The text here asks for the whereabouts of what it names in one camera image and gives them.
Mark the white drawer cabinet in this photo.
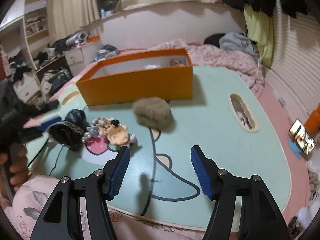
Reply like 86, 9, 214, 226
65, 40, 103, 76

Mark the orange bottle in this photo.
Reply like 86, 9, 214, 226
309, 107, 319, 133

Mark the yellow-green hanging garment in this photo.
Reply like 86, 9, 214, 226
244, 4, 274, 67

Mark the pink crumpled blanket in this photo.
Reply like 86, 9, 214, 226
149, 38, 265, 96

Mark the dark lace-trimmed pouch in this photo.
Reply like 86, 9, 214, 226
47, 109, 88, 152

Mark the pastel bead bracelet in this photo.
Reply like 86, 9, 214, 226
81, 119, 103, 143

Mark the black cable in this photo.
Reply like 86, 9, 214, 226
26, 139, 66, 178

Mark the grey clothes pile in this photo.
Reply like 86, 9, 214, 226
219, 32, 260, 62

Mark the person's left hand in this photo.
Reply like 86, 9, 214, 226
9, 144, 29, 191

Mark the orange cardboard box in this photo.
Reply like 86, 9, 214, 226
76, 48, 193, 106

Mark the mint cartoon lap table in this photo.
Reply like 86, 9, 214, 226
24, 65, 293, 231

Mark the cartoon figure keychain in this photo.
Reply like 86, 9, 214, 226
97, 118, 137, 148

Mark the grey fluffy pouch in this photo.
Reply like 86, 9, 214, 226
132, 97, 173, 130

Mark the smartphone with lit screen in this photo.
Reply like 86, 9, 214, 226
289, 119, 316, 155

